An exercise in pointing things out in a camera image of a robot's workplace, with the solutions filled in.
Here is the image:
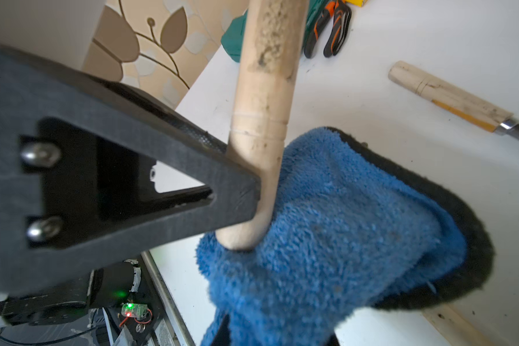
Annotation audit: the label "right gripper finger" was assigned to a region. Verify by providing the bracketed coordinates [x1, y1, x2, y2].
[0, 46, 261, 294]

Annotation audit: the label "sickle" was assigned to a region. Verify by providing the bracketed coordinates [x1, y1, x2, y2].
[422, 304, 494, 346]
[388, 61, 519, 141]
[216, 1, 309, 251]

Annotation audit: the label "blue grey microfiber rag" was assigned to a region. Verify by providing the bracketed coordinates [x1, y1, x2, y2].
[196, 128, 494, 345]

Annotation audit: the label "green plastic tool case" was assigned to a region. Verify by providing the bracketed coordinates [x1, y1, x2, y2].
[221, 0, 329, 63]

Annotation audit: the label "yellow tape measure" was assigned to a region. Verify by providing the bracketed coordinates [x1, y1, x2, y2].
[345, 0, 368, 7]

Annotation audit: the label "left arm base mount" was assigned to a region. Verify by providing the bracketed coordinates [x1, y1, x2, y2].
[0, 256, 178, 345]

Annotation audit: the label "red handled pliers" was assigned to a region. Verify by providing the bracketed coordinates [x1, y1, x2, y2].
[303, 0, 353, 59]

